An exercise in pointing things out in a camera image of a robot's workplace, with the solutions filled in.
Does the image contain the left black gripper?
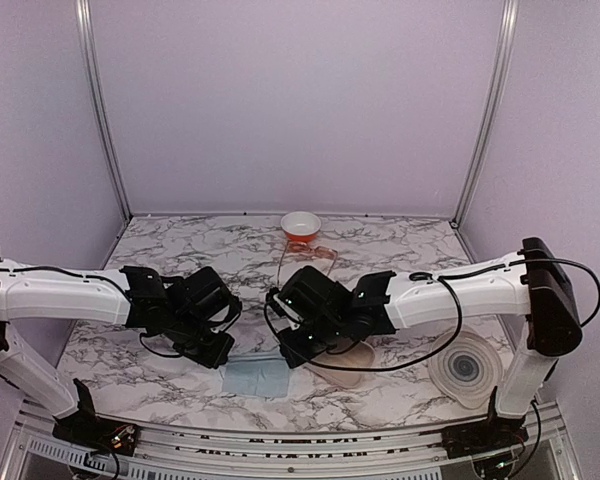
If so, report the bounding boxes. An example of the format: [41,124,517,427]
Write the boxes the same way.
[165,310,235,369]

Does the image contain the pink soft glasses case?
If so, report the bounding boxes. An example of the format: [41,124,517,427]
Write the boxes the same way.
[305,341,375,389]

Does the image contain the pink transparent sunglasses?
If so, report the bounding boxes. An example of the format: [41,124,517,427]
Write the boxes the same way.
[275,241,339,287]

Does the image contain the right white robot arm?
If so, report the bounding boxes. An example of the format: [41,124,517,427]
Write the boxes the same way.
[265,237,584,459]

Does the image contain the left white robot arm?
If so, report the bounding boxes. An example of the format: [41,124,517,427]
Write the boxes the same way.
[0,255,242,455]

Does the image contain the orange white bowl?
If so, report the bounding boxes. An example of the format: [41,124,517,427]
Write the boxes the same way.
[280,211,322,243]

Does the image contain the grey swirl ceramic plate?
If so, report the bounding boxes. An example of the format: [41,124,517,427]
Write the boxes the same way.
[427,329,504,410]

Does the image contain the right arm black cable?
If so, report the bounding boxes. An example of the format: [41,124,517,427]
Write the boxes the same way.
[263,257,600,374]

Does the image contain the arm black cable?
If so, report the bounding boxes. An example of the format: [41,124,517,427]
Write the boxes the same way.
[0,264,216,359]
[263,257,600,374]

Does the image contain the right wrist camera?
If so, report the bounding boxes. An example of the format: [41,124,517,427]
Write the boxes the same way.
[265,287,302,329]

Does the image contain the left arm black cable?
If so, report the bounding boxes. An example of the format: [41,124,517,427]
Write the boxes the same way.
[0,264,216,359]

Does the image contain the front aluminium rail base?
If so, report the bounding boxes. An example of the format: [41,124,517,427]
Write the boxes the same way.
[0,400,582,479]

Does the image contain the left aluminium frame post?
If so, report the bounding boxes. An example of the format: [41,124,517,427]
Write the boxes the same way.
[75,0,133,224]

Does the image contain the aluminium frame post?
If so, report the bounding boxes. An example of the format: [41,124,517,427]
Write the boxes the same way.
[452,0,520,229]
[75,0,133,224]

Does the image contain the right aluminium frame post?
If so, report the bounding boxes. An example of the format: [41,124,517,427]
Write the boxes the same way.
[452,0,520,229]

